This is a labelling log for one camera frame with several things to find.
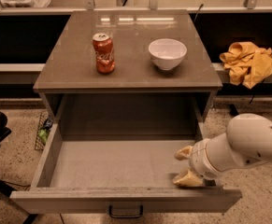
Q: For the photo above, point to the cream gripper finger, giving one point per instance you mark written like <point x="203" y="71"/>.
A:
<point x="184" y="153"/>
<point x="188" y="178"/>

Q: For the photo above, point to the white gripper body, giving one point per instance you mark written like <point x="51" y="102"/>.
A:
<point x="201" y="159"/>

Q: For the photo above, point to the grey top drawer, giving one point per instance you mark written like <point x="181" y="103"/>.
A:
<point x="114" y="153"/>

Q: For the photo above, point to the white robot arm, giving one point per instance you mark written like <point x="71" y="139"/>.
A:
<point x="246" y="143"/>

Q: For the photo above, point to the grey drawer cabinet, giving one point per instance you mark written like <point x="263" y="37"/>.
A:
<point x="126" y="62"/>

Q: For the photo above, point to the black stand leg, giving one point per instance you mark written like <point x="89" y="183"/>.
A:
<point x="233" y="110"/>

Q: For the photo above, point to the white bowl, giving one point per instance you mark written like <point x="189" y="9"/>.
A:
<point x="167" y="53"/>

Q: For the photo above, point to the yellow crumpled cloth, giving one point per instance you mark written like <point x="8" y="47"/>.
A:
<point x="247" y="63"/>

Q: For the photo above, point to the red cola can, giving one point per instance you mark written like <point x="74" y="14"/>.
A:
<point x="104" y="52"/>

